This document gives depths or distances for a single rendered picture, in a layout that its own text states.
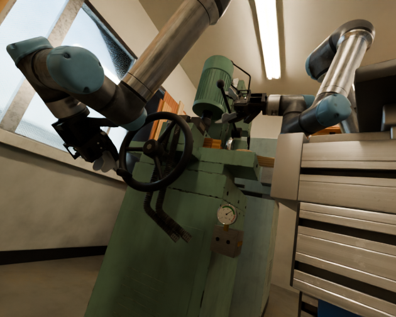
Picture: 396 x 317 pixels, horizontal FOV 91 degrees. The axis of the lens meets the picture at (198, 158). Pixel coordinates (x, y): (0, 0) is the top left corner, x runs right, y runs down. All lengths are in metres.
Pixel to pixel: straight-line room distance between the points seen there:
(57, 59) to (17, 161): 1.49
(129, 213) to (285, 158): 0.72
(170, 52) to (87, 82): 0.19
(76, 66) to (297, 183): 0.37
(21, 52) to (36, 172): 1.45
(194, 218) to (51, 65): 0.58
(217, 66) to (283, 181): 0.93
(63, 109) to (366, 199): 0.54
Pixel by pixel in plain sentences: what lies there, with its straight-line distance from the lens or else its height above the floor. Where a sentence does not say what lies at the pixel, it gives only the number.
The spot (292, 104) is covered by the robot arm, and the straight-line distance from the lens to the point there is 0.76.
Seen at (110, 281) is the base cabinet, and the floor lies 0.32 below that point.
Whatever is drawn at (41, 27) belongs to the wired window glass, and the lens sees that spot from 2.12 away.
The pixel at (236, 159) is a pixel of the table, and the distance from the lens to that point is 0.74.
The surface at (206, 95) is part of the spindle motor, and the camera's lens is 1.03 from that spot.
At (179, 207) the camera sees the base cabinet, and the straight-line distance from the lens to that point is 0.77.
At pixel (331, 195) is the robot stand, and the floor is 0.69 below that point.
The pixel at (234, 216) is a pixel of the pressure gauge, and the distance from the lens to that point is 0.63.
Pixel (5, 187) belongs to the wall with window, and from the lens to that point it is 1.86.
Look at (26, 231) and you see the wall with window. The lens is 1.99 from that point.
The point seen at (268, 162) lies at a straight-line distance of 0.88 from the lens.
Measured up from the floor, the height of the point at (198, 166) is 0.81.
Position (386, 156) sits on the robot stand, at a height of 0.74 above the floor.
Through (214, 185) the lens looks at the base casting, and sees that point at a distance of 0.73.
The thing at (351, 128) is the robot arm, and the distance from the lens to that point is 0.92.
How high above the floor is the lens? 0.64
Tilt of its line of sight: 15 degrees up
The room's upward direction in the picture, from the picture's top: 14 degrees clockwise
